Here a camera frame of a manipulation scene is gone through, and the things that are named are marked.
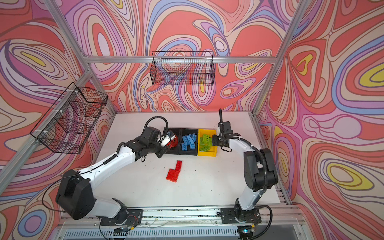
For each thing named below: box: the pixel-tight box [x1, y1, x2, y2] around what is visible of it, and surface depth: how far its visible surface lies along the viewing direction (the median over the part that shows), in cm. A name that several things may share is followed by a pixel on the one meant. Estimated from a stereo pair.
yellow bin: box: [197, 129, 218, 157], surface depth 97 cm
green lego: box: [199, 134, 213, 152], surface depth 101 cm
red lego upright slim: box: [175, 160, 182, 172], surface depth 92 cm
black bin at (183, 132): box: [179, 128, 198, 156], surface depth 99 cm
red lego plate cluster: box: [166, 168, 181, 183], surface depth 88 cm
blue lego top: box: [182, 133, 197, 151], surface depth 99 cm
